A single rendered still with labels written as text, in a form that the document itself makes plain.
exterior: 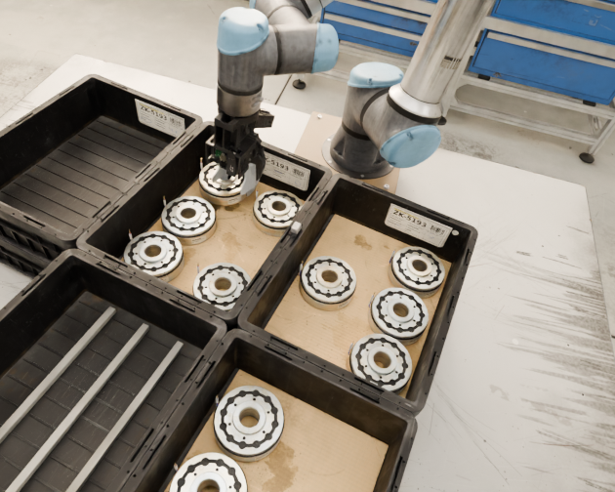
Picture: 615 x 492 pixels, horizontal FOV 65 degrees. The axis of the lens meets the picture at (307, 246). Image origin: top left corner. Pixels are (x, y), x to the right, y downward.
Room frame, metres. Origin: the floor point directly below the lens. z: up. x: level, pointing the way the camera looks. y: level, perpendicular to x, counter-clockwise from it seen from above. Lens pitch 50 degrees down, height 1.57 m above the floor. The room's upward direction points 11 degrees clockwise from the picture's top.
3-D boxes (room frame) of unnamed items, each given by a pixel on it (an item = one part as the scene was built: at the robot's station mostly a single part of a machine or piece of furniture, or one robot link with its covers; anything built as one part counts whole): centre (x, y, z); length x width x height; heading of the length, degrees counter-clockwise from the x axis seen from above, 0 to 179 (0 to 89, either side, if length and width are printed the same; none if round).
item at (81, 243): (0.59, 0.17, 0.92); 0.40 x 0.30 x 0.02; 163
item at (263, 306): (0.50, -0.11, 0.87); 0.40 x 0.30 x 0.11; 163
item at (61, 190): (0.68, 0.46, 0.87); 0.40 x 0.30 x 0.11; 163
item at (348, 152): (0.96, -0.08, 0.85); 0.15 x 0.15 x 0.10
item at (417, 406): (0.50, -0.11, 0.92); 0.40 x 0.30 x 0.02; 163
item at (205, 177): (0.71, 0.19, 0.88); 0.10 x 0.10 x 0.01
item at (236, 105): (0.69, 0.16, 1.09); 0.08 x 0.08 x 0.05
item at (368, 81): (0.96, -0.08, 0.97); 0.13 x 0.12 x 0.14; 29
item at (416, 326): (0.48, -0.18, 0.86); 0.10 x 0.10 x 0.01
